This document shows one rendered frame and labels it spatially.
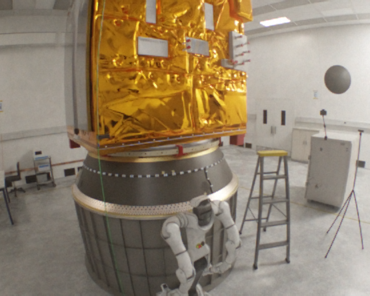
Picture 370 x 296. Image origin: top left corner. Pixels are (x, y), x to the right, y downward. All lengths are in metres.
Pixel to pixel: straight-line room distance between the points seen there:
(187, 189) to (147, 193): 0.38
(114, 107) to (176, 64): 0.74
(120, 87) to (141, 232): 1.33
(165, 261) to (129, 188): 0.84
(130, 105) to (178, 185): 0.86
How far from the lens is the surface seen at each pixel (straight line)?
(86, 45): 1.99
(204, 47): 2.53
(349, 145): 4.86
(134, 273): 2.58
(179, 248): 1.37
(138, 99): 1.95
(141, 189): 2.13
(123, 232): 2.28
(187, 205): 2.15
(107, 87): 1.87
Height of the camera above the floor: 2.13
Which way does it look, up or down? 11 degrees down
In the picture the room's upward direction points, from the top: 1 degrees counter-clockwise
